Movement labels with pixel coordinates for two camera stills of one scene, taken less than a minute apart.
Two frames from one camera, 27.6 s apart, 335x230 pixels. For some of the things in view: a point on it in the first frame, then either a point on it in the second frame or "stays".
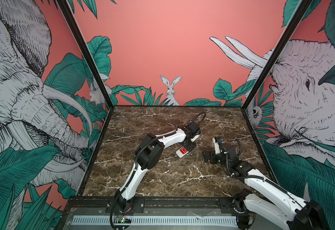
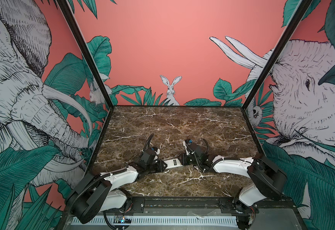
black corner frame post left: [65, 9] stays
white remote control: [182, 152] to [172, 162]
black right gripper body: [216, 158] to [188, 160]
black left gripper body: [190, 146] to [154, 167]
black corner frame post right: [300, 12] stays
